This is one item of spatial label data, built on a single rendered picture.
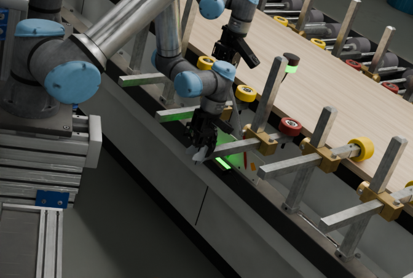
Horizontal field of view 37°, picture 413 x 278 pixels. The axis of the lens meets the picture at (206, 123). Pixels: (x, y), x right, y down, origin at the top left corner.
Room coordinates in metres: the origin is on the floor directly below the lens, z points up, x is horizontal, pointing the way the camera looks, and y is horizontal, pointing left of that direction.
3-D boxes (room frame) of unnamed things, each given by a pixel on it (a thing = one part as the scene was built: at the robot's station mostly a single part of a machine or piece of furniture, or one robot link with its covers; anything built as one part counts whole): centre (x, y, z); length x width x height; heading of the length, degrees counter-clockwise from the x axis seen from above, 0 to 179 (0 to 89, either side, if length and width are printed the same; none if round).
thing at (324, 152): (1.76, -0.38, 0.94); 0.13 x 0.06 x 0.05; 47
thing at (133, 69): (2.47, 0.38, 0.92); 0.05 x 0.04 x 0.45; 47
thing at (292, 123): (2.02, -0.30, 0.85); 0.08 x 0.08 x 0.11
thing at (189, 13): (2.29, 0.19, 0.93); 0.03 x 0.03 x 0.48; 47
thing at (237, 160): (1.95, -0.14, 0.75); 0.26 x 0.01 x 0.10; 47
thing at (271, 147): (1.94, -0.20, 0.84); 0.13 x 0.06 x 0.05; 47
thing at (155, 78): (2.21, 0.20, 0.84); 0.43 x 0.03 x 0.04; 137
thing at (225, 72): (1.70, 0.00, 1.12); 0.09 x 0.08 x 0.11; 139
